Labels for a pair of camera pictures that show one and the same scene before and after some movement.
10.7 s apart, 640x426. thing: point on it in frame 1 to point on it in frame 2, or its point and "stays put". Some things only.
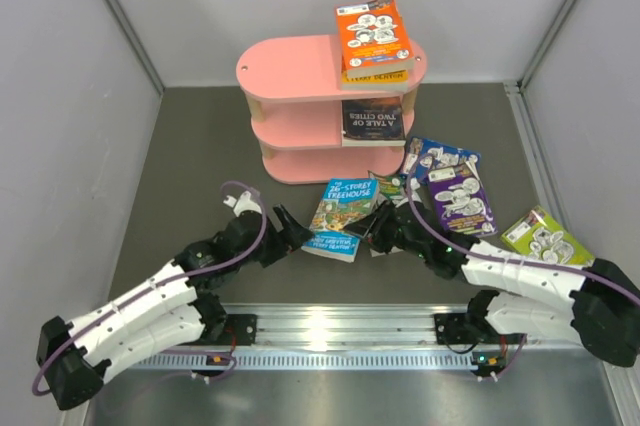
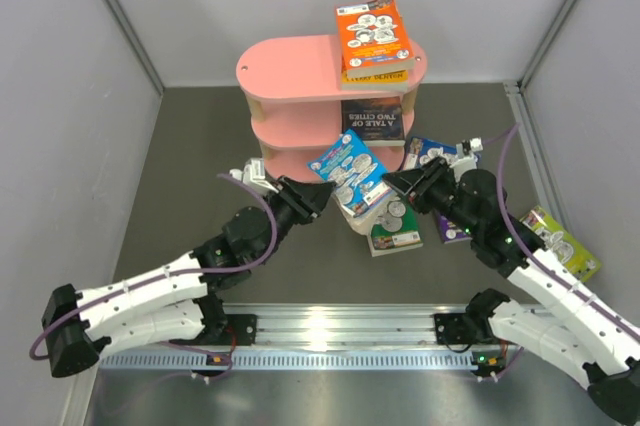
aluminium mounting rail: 358,337 stays put
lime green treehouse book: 542,237 stays put
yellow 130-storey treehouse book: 381,82 stays put
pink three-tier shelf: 293,83 stays put
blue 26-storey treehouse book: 342,203 to 357,175
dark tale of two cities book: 373,122 stays put
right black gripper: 373,229 to 417,184
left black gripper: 291,236 to 307,200
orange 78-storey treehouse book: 372,37 stays put
